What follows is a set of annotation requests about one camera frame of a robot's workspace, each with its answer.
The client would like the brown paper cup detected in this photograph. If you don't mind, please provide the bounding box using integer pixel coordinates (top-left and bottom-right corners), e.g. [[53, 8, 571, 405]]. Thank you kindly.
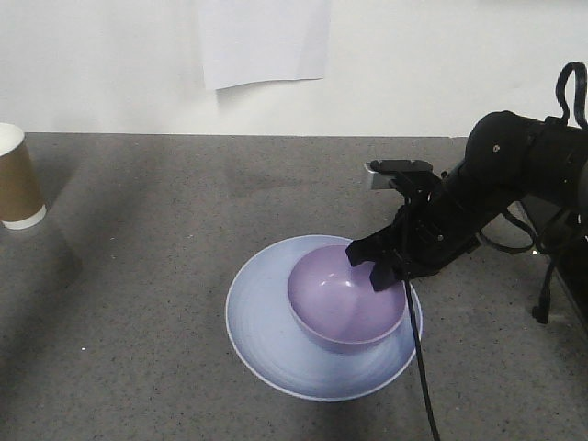
[[1, 123, 47, 230]]

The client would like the light blue plate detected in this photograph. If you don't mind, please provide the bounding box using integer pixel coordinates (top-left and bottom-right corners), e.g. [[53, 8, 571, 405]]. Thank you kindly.
[[225, 234, 415, 401]]

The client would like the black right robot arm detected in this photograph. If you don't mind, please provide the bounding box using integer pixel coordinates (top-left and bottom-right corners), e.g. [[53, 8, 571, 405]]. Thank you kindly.
[[346, 111, 587, 291]]

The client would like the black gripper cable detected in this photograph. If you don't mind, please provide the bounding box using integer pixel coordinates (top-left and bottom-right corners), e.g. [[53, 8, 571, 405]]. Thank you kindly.
[[400, 264, 442, 441]]

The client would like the purple plastic bowl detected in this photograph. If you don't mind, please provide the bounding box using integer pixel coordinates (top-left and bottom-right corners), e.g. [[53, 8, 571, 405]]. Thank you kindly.
[[288, 244, 408, 354]]

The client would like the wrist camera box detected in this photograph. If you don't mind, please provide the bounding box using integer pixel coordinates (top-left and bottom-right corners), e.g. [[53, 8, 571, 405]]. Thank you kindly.
[[364, 159, 435, 192]]

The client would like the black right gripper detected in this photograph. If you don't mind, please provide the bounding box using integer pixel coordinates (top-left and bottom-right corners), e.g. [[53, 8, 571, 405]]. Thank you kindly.
[[345, 172, 481, 291]]

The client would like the white paper sheet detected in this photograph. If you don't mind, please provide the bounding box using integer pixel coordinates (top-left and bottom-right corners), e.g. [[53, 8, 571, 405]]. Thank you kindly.
[[198, 1, 332, 90]]

